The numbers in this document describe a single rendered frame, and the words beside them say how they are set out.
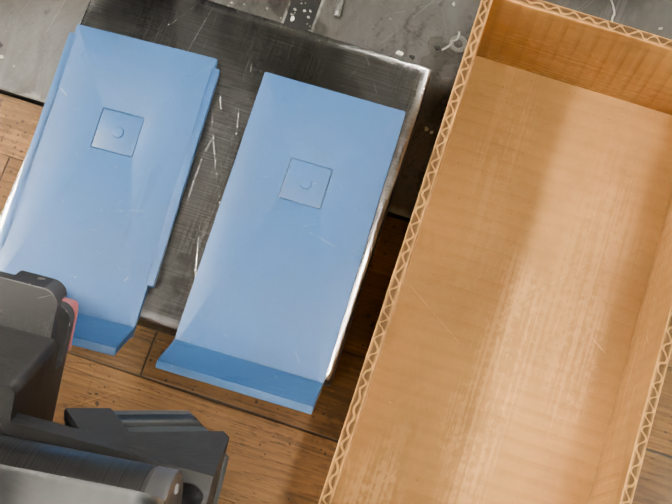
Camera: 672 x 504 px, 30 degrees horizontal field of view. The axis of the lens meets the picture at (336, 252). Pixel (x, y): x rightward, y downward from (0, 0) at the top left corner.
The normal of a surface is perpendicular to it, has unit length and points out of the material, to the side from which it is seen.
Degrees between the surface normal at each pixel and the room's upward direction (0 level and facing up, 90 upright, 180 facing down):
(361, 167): 0
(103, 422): 61
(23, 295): 29
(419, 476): 0
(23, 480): 0
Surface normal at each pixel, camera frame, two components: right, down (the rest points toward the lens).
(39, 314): -0.07, 0.24
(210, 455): 0.25, -0.94
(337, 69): 0.02, -0.25
